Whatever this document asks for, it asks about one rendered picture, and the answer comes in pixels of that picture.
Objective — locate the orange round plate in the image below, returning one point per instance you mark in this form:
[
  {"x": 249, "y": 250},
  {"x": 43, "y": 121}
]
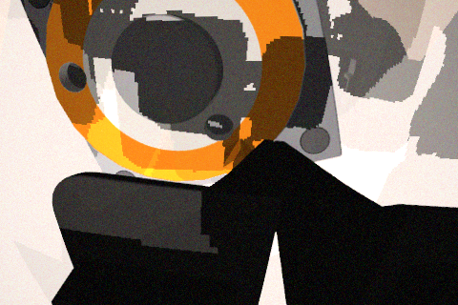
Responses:
[{"x": 262, "y": 49}]

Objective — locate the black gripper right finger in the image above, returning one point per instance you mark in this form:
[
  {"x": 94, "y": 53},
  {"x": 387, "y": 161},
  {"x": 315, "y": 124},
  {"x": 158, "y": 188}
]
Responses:
[{"x": 337, "y": 247}]

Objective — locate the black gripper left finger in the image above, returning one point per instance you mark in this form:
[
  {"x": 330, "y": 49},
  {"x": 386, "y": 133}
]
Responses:
[{"x": 223, "y": 231}]

